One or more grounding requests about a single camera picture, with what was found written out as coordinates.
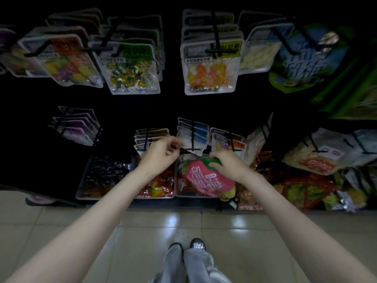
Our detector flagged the small pink floor object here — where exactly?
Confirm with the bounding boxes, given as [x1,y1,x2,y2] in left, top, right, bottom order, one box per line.
[25,194,57,206]

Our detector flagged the small pink round snack bag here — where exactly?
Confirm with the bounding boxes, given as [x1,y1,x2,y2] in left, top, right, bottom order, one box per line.
[179,155,236,198]

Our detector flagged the clear colourful-cube candy bag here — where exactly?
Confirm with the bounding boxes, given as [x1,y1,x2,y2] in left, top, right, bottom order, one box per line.
[18,33,104,89]
[46,7,107,36]

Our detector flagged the clear green candy packets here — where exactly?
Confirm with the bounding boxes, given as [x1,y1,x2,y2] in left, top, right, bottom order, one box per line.
[94,43,161,95]

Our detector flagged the person's light grey trousers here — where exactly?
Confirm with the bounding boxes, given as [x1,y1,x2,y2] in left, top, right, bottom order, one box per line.
[150,247,233,283]

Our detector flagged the clear tray of dark candies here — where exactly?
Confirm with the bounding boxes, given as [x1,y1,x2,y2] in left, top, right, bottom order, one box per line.
[75,153,137,201]

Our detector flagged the white red-label snack bag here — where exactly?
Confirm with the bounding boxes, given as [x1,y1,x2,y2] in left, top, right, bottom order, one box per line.
[243,114,273,167]
[283,128,377,176]

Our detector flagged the clear tray of red candies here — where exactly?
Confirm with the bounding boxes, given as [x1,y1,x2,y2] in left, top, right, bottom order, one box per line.
[137,176,176,199]

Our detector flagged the person's left hand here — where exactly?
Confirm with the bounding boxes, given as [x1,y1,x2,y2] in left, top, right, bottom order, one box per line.
[134,136,183,180]

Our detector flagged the clear white candy packets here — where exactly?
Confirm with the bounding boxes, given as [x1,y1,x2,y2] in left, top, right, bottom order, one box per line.
[238,11,295,75]

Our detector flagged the row of red orange pouches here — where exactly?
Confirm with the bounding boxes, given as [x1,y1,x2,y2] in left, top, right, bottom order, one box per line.
[238,153,377,213]

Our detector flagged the row of small clear pouches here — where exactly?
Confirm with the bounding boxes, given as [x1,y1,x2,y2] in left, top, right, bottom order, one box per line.
[134,118,247,160]

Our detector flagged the person's right forearm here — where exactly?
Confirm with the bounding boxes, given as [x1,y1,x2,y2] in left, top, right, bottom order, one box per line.
[247,173,377,283]

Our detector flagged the blue round snack bag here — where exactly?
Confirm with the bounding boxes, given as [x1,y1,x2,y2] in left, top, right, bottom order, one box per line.
[270,23,354,94]

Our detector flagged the person's left forearm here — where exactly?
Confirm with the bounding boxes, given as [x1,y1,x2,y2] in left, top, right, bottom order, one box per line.
[6,171,148,283]

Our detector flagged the small yellow green pouch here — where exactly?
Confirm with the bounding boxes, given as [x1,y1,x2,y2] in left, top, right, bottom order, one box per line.
[219,184,236,202]

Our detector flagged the person's right shoe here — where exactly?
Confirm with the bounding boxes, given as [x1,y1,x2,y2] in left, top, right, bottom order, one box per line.
[190,237,206,251]

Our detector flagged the small clear purple-label pouch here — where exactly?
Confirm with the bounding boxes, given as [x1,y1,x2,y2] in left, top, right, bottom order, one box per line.
[50,106,101,146]

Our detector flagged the green snack pouch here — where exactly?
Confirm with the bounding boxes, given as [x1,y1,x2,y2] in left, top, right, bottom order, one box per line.
[312,56,377,120]

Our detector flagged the person's right hand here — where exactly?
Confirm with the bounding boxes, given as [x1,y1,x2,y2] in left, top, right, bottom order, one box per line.
[209,150,260,185]

